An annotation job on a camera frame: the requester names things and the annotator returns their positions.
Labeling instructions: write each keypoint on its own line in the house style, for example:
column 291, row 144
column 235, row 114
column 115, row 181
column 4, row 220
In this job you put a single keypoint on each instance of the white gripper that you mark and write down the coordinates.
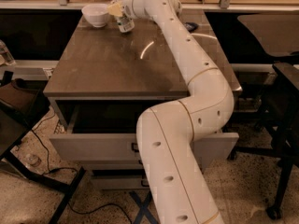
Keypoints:
column 127, row 6

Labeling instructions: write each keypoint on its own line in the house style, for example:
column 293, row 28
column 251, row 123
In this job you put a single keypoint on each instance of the green white 7up can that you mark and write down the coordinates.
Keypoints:
column 125, row 24

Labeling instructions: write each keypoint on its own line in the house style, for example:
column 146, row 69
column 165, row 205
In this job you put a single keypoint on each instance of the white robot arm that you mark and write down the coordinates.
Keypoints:
column 164, row 132

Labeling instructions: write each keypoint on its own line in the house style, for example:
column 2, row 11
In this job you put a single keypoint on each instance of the white bowl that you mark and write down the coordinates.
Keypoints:
column 96, row 14

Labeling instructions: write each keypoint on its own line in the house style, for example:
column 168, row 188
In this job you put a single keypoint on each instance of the grey drawer cabinet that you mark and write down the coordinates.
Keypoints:
column 105, row 64

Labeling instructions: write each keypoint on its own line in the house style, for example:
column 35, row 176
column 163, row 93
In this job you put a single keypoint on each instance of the blue snack packet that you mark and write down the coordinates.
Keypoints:
column 191, row 26

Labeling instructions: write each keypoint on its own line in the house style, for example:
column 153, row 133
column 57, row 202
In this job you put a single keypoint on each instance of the clear plastic bottle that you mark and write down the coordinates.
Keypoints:
column 5, row 55

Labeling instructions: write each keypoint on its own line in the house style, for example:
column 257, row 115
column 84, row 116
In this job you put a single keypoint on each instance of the open top drawer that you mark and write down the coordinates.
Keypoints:
column 99, row 130

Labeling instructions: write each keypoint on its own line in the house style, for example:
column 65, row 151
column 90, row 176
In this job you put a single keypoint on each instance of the brown bag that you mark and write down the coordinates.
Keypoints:
column 21, row 102

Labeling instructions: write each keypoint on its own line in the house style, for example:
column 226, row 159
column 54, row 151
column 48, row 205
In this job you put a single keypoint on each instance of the middle drawer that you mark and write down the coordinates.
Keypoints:
column 112, row 165

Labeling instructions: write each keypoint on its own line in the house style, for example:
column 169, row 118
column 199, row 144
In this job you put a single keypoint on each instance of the black side table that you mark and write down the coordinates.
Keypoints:
column 13, row 129

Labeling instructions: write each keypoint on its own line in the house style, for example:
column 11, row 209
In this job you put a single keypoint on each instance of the black office chair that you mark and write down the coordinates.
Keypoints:
column 278, row 113

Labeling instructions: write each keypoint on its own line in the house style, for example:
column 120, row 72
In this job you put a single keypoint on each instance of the bottom drawer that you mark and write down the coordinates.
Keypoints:
column 120, row 179

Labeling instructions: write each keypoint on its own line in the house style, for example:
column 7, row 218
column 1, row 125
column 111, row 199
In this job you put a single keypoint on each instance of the blue tape cross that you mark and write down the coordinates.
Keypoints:
column 143, row 206

